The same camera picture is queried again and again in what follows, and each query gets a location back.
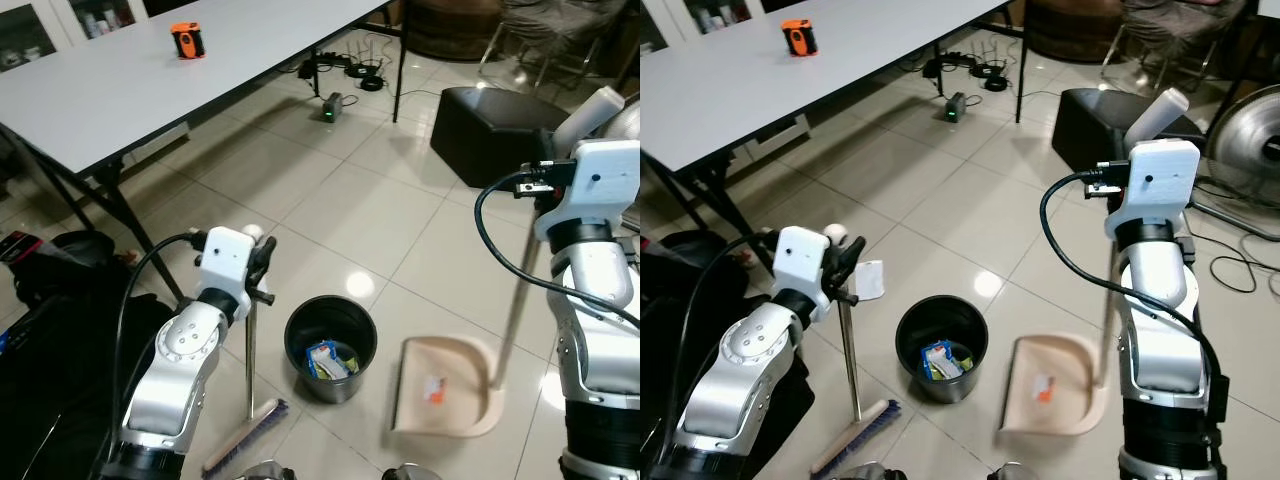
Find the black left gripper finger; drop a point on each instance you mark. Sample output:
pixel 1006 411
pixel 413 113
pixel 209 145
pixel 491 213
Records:
pixel 856 252
pixel 268 250
pixel 266 296
pixel 856 296

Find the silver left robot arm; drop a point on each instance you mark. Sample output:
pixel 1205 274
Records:
pixel 180 365
pixel 745 355

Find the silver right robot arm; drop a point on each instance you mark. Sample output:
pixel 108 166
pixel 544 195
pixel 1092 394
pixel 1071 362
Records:
pixel 595 300
pixel 1160 300

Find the round floor fan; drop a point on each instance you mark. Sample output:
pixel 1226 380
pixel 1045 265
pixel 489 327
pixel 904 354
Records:
pixel 630 118
pixel 1245 140

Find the white paper scrap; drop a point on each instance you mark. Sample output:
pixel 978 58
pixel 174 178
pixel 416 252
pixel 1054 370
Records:
pixel 871 279

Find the blue white packet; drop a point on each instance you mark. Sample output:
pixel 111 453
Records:
pixel 936 358
pixel 323 358

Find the black round trash bin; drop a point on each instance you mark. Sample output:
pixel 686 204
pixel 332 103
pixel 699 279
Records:
pixel 345 385
pixel 955 385

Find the black bag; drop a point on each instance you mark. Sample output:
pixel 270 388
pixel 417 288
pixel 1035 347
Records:
pixel 690 290
pixel 50 360

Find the grey adapter with green light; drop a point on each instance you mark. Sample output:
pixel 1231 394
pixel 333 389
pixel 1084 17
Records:
pixel 956 106
pixel 331 106

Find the grey left robot foot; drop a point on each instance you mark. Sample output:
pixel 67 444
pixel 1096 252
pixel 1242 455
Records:
pixel 872 472
pixel 265 471

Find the grey robot foot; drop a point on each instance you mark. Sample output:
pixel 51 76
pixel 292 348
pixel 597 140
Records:
pixel 265 471
pixel 872 472
pixel 408 473

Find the grey folding table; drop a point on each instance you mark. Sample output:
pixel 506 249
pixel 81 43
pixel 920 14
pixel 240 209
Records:
pixel 780 90
pixel 150 90

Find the orange white scrap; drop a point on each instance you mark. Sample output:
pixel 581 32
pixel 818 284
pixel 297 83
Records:
pixel 435 390
pixel 1045 386

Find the orange black device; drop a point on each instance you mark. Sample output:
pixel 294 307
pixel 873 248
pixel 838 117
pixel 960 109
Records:
pixel 798 37
pixel 187 40

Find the grey right robot foot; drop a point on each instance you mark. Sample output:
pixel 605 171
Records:
pixel 408 473

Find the black leather ottoman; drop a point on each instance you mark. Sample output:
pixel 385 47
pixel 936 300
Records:
pixel 490 135
pixel 1095 130

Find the white glass-door cabinet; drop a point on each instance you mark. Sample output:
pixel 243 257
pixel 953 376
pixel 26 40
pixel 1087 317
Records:
pixel 60 25
pixel 700 18

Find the brown round stool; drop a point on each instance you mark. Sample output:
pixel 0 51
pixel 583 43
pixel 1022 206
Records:
pixel 1075 25
pixel 450 25

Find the metal chair with grey fabric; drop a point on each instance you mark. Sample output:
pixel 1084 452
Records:
pixel 550 25
pixel 1180 22

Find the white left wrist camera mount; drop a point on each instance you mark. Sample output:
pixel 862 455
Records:
pixel 800 258
pixel 225 262

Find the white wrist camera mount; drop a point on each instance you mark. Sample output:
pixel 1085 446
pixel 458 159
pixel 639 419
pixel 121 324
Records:
pixel 800 258
pixel 600 180
pixel 1160 178
pixel 225 262

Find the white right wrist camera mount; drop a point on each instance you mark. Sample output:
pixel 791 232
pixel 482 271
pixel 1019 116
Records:
pixel 1160 178
pixel 600 180

